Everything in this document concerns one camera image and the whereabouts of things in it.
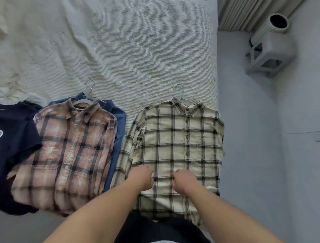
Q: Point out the person's right hand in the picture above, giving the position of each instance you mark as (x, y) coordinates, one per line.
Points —
(186, 182)

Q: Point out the person's left hand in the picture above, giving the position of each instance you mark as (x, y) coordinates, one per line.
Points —
(140, 177)

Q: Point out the cream plaid shirt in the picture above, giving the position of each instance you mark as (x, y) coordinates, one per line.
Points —
(175, 140)

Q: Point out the blue denim shirt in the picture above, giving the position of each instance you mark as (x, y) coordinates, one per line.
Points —
(117, 120)

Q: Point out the pink plaid shirt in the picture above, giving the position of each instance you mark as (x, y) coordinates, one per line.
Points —
(70, 150)

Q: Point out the light green hanger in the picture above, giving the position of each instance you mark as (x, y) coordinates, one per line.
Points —
(182, 91)

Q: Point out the white plastic hanger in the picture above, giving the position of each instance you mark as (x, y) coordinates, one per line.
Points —
(82, 102)

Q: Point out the pale pink hanger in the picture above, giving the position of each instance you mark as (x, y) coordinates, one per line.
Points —
(93, 82)

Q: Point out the white zip polo shirt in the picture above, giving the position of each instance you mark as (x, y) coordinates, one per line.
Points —
(32, 99)

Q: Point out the navy Skechers tee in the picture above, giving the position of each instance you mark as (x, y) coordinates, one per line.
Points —
(15, 125)

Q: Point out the person's left forearm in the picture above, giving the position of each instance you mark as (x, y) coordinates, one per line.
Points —
(95, 217)

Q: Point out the person's right forearm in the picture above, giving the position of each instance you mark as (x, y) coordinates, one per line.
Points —
(232, 220)

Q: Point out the person's black shorts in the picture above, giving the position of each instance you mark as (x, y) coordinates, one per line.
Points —
(150, 230)

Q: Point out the bed with white bedspread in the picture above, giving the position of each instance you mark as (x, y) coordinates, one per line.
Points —
(125, 50)

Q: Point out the white plastic stool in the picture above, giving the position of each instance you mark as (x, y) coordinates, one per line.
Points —
(277, 50)

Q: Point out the white cylindrical bin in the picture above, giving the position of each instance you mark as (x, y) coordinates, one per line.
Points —
(265, 30)

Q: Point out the beige curtain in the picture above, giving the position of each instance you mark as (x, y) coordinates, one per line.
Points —
(250, 12)

